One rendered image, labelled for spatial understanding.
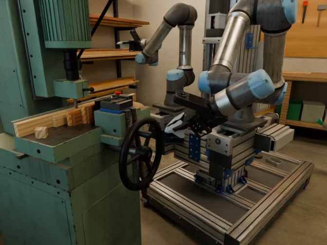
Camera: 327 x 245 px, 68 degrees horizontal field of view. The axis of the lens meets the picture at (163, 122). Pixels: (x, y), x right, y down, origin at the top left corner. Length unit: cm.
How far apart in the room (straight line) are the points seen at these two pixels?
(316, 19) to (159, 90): 272
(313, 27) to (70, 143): 357
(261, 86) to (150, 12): 428
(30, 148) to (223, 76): 69
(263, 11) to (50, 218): 115
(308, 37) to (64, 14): 342
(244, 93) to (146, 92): 435
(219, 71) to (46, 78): 69
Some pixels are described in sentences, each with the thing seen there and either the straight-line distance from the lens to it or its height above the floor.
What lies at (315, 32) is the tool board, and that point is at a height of 136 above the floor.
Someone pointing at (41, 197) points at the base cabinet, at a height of 63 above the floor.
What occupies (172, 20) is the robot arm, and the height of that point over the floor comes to 136.
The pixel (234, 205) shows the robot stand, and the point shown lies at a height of 21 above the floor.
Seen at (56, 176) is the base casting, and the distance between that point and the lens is 97.
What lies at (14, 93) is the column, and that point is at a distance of 122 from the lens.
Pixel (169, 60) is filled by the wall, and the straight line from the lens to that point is 462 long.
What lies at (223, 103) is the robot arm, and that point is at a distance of 70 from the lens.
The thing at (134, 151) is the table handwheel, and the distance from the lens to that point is 94.
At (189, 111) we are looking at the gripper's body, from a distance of 78.
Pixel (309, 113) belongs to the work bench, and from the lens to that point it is 364.
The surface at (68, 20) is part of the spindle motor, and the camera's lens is 100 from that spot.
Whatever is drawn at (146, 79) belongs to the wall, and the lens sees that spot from 494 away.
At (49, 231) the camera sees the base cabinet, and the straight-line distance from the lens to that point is 119.
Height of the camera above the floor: 121
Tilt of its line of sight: 18 degrees down
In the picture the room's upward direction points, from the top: straight up
